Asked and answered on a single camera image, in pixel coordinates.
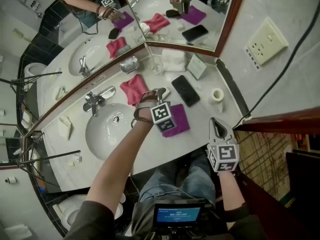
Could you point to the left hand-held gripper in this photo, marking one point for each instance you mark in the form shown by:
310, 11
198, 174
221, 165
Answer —
162, 116

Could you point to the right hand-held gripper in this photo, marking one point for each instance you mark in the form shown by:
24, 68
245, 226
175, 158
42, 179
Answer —
223, 156

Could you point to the silver soap dish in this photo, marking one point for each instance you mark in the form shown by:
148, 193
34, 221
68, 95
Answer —
128, 65

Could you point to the person's right forearm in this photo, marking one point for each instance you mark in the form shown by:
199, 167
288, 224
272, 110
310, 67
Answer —
231, 189

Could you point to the person's left forearm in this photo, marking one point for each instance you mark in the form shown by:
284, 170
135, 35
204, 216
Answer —
117, 164

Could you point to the person's left hand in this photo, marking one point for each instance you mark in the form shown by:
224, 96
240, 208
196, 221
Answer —
146, 104

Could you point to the black smartphone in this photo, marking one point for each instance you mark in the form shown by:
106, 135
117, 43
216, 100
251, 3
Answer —
185, 90

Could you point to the clear drinking glass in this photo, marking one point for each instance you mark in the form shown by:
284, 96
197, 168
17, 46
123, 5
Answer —
157, 69

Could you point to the pink cloth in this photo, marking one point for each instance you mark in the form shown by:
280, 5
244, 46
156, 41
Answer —
133, 89

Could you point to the purple cloth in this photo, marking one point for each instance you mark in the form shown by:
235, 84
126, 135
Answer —
180, 119

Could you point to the thick folded white towel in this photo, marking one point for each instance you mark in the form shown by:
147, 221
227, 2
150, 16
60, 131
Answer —
173, 60

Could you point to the white toilet paper roll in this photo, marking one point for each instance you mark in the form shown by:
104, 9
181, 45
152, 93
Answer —
217, 95

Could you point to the white and green card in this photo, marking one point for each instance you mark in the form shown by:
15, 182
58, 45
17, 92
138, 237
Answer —
197, 67

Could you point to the person's blue jeans legs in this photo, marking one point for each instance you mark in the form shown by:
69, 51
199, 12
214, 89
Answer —
197, 174

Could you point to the long black ledge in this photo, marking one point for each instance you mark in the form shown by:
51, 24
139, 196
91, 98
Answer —
230, 84

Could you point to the chrome faucet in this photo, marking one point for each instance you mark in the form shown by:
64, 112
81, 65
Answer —
93, 101

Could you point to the white sink basin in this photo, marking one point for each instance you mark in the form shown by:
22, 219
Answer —
107, 139

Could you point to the narrow wood framed mirror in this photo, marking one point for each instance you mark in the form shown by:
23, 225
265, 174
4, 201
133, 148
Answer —
212, 21

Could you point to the chest mounted monitor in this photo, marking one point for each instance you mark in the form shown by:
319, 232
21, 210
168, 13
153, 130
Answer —
178, 214

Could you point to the small folded white towel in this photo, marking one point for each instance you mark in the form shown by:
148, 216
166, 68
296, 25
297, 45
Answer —
64, 127

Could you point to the small white box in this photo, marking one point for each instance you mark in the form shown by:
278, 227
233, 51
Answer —
78, 158

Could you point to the wide wood framed mirror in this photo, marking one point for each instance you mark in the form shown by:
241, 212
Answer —
62, 49

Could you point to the small pale yellow block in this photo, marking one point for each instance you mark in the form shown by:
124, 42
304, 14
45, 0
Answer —
71, 163

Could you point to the black tripod light stand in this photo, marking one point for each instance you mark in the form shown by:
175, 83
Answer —
50, 156

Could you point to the person's dark grey shirt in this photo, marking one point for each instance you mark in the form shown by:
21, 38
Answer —
95, 224

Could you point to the cream wall power socket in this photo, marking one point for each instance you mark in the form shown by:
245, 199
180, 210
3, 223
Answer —
267, 41

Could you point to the black chest rig mount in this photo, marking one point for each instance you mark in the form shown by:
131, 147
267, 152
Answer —
180, 235

